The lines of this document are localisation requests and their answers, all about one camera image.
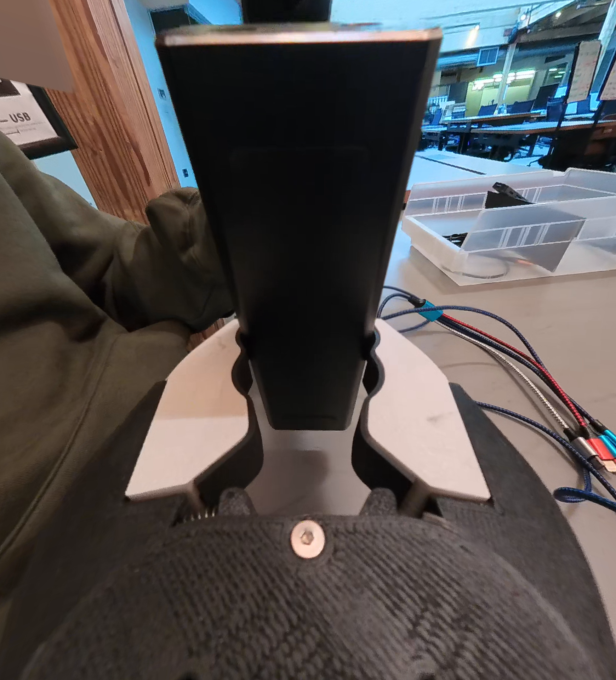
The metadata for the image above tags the person's left forearm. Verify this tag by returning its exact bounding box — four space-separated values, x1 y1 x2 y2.
93 186 236 335

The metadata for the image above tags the wooden pillar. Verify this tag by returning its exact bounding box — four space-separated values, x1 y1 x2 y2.
48 0 184 224

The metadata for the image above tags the black framed sign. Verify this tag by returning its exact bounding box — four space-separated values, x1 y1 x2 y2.
0 69 79 160

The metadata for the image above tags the clear plastic bin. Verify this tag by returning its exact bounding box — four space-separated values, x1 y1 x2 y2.
402 167 616 289

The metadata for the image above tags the black coiled cable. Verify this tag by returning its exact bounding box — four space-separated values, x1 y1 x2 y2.
443 231 509 281

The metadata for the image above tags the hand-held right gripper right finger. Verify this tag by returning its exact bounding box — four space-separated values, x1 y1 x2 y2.
352 318 493 517

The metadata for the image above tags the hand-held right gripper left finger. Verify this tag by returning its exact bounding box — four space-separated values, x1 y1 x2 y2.
125 320 264 519

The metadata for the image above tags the grey desk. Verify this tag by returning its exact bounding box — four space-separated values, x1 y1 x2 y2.
377 226 616 680

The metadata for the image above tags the braided multi-head charging cable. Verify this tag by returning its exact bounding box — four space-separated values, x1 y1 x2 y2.
380 287 616 548

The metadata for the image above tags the black USB hub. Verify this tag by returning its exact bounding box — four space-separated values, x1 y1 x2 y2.
155 24 444 431

